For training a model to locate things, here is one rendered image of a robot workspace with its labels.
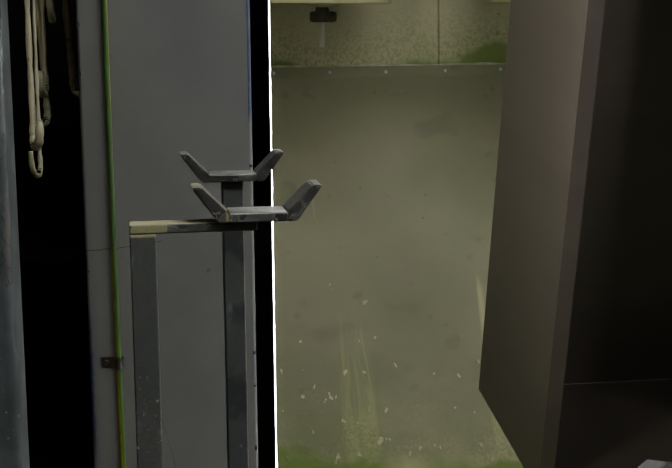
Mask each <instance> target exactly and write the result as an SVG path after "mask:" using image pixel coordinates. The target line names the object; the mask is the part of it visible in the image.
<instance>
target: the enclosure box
mask: <svg viewBox="0 0 672 468"><path fill-rule="evenodd" d="M479 391H480V392H481V394H482V396H483V398H484V399H485V401H486V403H487V405H488V406H489V408H490V410H491V411H492V413H493V415H494V417H495V418H496V420H497V422H498V424H499V425H500V427H501V429H502V431H503V432H504V434H505V436H506V438H507V439H508V441H509V443H510V444H511V446H512V448H513V450H514V451H515V453H516V455H517V457H518V458H519V460H520V462H521V464H522V465H523V467H524V468H638V467H639V466H640V465H641V464H643V463H644V462H645V461H646V460H647V459H651V460H658V461H665V462H672V0H511V3H510V15H509V27H508V39H507V51H506V63H505V75H504V87H503V100H502V112H501V124H500V136H499V148H498V160H497V172H496V184H495V196H494V209H493V221H492V233H491V245H490V257H489V269H488V281H487V293H486V306H485V318H484V330H483V342H482V354H481V366H480V378H479Z"/></svg>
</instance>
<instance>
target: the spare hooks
mask: <svg viewBox="0 0 672 468"><path fill-rule="evenodd" d="M24 7H25V41H26V57H27V65H28V67H27V79H28V104H29V115H30V125H29V134H30V140H29V142H30V145H31V149H32V150H33V151H38V157H37V159H38V169H37V170H36V168H35V162H34V157H33V151H28V160H29V167H30V171H31V173H32V174H34V177H35V178H40V177H42V174H43V173H42V172H43V157H42V145H43V143H44V139H43V137H44V127H45V126H47V125H48V124H49V123H50V120H51V109H50V108H51V105H50V102H49V97H48V95H49V94H48V91H49V76H48V71H47V45H46V27H45V14H44V12H45V0H32V24H33V43H34V73H33V45H32V31H31V18H30V0H24ZM46 8H47V16H48V20H49V22H50V23H55V21H56V14H55V11H54V2H53V0H46ZM62 15H63V22H64V32H65V38H66V46H67V62H68V76H69V86H70V88H71V92H72V93H73V94H74V95H76V96H77V97H79V86H78V81H77V78H76V76H77V75H76V68H75V57H74V52H73V45H72V32H71V22H70V11H69V6H68V0H62ZM36 25H37V26H36ZM37 33H38V44H39V61H40V70H38V55H37ZM34 75H35V89H34ZM35 94H36V105H35ZM39 96H40V97H41V98H43V108H44V118H43V120H42V119H41V116H40V102H39Z"/></svg>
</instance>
